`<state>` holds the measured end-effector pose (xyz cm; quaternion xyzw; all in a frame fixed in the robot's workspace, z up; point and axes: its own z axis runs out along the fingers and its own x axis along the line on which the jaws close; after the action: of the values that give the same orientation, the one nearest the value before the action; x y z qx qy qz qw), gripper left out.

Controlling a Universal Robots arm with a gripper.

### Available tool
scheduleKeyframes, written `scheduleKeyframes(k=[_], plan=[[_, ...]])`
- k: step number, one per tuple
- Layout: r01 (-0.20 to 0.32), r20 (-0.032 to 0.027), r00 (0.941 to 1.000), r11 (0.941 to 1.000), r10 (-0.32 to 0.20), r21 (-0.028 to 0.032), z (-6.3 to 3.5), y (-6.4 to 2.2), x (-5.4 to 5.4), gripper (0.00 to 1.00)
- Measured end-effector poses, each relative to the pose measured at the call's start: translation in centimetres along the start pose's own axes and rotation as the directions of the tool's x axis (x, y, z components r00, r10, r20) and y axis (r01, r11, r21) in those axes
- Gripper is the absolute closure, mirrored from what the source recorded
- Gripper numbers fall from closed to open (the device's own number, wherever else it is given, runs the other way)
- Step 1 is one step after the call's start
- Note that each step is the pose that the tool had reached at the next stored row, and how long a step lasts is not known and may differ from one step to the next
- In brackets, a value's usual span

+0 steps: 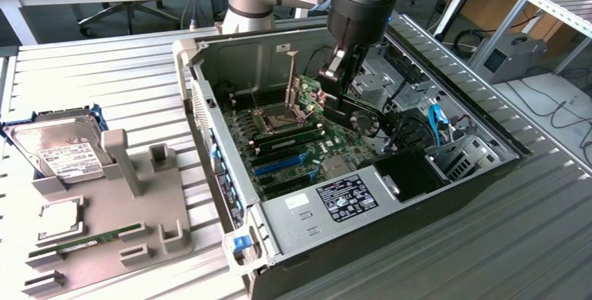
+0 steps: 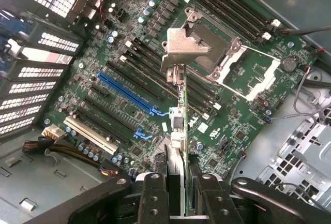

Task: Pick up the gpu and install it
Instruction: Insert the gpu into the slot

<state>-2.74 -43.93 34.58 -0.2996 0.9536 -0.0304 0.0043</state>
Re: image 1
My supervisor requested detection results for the grey power supply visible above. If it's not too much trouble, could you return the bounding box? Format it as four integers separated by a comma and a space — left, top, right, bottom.
247, 164, 400, 258

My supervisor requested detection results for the blue disk wire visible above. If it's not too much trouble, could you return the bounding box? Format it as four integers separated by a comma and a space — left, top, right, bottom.
427, 103, 448, 148

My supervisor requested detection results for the black coiled floor cable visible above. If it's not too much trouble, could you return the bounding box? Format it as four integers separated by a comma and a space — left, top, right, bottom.
451, 28, 486, 57

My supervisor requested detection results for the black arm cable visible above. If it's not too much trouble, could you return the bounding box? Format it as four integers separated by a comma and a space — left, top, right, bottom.
185, 0, 207, 33

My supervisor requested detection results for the hard disk drive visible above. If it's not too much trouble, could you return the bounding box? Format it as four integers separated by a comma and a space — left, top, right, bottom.
0, 103, 109, 179

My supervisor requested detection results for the green RAM stick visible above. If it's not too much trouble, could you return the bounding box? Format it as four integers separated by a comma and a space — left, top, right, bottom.
255, 129, 325, 152
27, 222, 142, 258

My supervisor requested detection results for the open black PC case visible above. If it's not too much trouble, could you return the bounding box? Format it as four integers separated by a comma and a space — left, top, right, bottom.
172, 17, 533, 300

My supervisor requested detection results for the Nvidia graphics card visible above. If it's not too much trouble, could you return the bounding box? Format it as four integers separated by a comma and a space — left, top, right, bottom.
284, 49, 386, 139

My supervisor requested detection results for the black office chair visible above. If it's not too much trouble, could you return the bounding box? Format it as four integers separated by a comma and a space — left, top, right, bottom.
76, 0, 181, 37

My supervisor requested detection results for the green Dell motherboard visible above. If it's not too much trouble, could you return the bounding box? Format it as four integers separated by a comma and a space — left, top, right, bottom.
220, 85, 368, 201

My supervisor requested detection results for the grey control box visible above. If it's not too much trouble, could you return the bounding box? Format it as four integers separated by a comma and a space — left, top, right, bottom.
468, 33, 547, 85

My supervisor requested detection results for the tall metal disk bay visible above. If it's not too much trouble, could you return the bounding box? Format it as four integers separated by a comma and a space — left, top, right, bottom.
349, 24, 438, 155

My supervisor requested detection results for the silver CPU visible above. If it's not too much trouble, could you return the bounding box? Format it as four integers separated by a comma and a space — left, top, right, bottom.
35, 199, 80, 242

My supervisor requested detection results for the aluminium frame shelf table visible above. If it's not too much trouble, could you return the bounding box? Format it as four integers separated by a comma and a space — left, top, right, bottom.
468, 0, 592, 190

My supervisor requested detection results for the long black expansion slot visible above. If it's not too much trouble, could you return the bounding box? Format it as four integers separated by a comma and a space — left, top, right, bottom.
263, 180, 319, 199
259, 172, 311, 190
251, 145, 309, 166

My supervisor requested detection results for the blue expansion slot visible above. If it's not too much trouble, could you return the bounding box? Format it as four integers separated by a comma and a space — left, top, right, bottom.
252, 156, 304, 176

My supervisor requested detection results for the CPU socket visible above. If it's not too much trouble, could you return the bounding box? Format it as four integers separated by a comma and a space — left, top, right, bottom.
251, 103, 309, 139

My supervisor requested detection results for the low metal disk bay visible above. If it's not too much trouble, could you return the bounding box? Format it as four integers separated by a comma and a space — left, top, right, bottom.
422, 132, 507, 185

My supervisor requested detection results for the thin black wire loop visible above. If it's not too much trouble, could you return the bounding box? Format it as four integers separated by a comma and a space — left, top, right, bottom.
301, 46, 335, 82

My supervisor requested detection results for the silver chipset heatsink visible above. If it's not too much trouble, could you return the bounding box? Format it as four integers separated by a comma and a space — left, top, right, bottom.
321, 157, 355, 179

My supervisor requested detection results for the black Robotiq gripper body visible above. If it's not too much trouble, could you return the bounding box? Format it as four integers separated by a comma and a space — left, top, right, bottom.
316, 0, 395, 107

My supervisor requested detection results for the grey parts rack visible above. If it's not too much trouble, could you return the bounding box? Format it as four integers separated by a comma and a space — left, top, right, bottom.
19, 128, 194, 297

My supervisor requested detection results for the thin socket locking lever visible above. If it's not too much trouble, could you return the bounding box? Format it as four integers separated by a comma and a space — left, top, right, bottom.
248, 83, 260, 116

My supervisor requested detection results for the black shelf cable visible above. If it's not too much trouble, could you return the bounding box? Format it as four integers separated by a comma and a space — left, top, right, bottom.
506, 80, 592, 131

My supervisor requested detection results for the black wire bundle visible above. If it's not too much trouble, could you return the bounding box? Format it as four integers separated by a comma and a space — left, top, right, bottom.
382, 109, 434, 152

